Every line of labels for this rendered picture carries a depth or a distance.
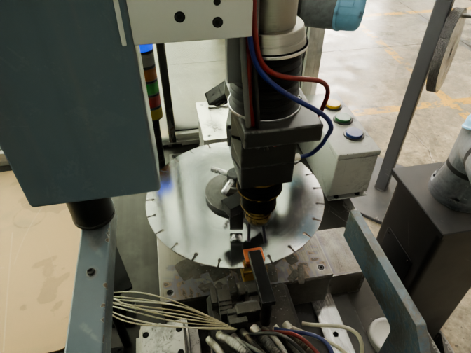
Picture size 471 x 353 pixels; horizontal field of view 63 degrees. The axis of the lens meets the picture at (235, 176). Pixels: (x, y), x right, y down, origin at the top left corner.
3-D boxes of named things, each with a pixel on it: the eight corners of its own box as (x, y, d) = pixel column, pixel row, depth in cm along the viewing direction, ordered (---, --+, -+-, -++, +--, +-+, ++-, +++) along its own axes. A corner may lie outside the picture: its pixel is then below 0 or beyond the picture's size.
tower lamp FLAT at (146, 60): (133, 59, 82) (131, 46, 80) (155, 58, 82) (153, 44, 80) (133, 69, 78) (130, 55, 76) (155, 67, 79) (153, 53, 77)
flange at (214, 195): (277, 198, 71) (277, 188, 70) (228, 225, 66) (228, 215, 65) (240, 167, 78) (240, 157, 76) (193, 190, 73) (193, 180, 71)
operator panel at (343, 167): (294, 138, 120) (300, 95, 110) (328, 134, 121) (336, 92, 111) (327, 201, 99) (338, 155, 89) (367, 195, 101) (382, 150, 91)
